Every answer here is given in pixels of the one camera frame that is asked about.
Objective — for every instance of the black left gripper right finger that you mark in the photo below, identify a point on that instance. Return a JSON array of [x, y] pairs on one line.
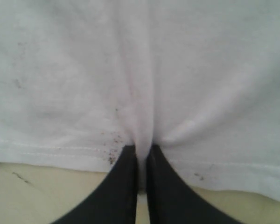
[[171, 201]]

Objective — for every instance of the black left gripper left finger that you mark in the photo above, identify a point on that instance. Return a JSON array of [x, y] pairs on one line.
[[114, 201]]

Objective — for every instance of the white t-shirt with red lettering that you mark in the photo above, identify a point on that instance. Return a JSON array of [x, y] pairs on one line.
[[80, 79]]

